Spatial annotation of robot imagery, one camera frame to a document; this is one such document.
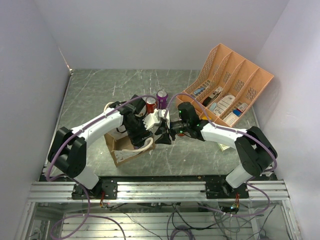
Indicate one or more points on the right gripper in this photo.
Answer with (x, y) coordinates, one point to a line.
(165, 138)

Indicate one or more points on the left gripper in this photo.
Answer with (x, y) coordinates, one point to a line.
(136, 139)

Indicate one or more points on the red cola can back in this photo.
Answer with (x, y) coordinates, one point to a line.
(151, 105)

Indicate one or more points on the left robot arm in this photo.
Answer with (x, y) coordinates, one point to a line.
(68, 151)

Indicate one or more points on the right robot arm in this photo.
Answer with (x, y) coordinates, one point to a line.
(254, 150)

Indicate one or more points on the purple Fanta can back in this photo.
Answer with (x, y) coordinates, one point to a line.
(162, 97)

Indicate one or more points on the green white small box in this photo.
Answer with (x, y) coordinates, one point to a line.
(224, 147)

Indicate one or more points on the blue toy car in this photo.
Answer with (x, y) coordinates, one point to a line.
(198, 91)

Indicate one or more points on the orange plastic desk organizer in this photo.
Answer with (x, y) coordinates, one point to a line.
(233, 82)

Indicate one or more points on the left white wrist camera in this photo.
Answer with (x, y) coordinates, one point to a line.
(151, 119)

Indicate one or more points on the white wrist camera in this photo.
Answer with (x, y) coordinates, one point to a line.
(151, 119)
(164, 114)

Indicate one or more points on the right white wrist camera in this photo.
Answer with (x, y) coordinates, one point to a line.
(164, 114)

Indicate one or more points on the aluminium mounting rail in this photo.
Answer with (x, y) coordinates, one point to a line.
(121, 190)

